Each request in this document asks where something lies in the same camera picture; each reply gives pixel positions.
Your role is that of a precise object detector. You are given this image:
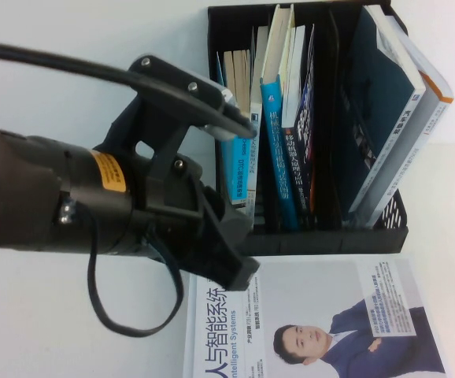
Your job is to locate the light blue paperback book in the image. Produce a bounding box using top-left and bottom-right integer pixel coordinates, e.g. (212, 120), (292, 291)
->
(215, 49), (254, 216)

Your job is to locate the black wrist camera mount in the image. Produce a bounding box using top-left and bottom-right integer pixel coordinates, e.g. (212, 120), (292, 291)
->
(93, 54), (232, 221)

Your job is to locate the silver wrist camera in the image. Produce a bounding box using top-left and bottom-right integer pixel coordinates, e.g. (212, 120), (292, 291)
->
(199, 87), (258, 142)

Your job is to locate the blue hardcover book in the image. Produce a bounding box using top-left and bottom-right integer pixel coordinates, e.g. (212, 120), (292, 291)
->
(258, 3), (301, 232)

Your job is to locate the gray book orange-white spine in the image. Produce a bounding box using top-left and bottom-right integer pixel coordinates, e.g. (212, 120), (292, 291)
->
(363, 15), (455, 229)

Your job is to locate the black plastic book stand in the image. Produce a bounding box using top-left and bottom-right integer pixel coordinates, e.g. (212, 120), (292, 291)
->
(206, 0), (409, 257)

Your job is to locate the thick black cable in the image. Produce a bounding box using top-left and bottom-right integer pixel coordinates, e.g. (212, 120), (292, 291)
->
(0, 39), (258, 139)

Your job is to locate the white cover book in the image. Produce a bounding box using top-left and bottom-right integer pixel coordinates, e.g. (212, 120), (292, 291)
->
(280, 25), (307, 129)

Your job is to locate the thin black cable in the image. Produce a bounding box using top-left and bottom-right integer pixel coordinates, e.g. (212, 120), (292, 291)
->
(87, 202), (184, 338)

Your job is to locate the thin white spine book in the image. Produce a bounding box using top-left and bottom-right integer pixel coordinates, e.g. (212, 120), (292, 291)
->
(246, 25), (270, 228)

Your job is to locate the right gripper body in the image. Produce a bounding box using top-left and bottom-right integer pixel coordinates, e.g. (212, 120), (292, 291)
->
(131, 159), (219, 276)

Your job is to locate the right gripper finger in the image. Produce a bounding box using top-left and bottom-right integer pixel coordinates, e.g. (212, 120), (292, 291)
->
(216, 200), (254, 257)
(191, 184), (261, 291)

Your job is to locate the robot intelligent systems magazine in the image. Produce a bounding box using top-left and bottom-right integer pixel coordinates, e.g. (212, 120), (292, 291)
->
(183, 258), (448, 378)

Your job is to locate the dark mobile robot book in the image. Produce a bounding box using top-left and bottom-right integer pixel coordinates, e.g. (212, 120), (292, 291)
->
(283, 23), (317, 217)

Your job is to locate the car suspension book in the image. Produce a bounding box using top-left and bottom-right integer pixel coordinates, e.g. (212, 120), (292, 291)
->
(339, 4), (427, 220)

